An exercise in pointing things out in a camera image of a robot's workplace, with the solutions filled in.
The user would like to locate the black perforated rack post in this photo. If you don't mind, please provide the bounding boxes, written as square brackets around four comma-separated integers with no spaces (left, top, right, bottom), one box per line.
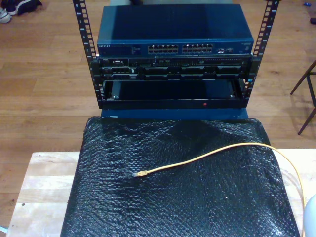
[72,0,104,109]
[243,0,281,109]

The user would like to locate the dark shoe with white stripe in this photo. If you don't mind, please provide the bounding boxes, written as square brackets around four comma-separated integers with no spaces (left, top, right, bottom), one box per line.
[5,0,43,16]

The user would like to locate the blue network switch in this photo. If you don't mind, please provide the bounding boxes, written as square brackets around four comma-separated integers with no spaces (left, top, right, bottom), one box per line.
[96,4,255,58]

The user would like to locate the black bubble mat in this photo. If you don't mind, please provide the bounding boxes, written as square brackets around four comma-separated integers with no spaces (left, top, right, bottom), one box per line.
[60,116,301,237]

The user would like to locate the dark wooden chair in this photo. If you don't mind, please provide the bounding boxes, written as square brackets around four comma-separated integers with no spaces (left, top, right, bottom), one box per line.
[290,58,316,136]

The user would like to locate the black rack server unit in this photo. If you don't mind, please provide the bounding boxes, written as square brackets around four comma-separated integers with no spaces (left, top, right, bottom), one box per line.
[90,56,260,81]

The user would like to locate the yellow network cable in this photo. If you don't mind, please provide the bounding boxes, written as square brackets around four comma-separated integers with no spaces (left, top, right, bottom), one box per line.
[132,142,307,237]

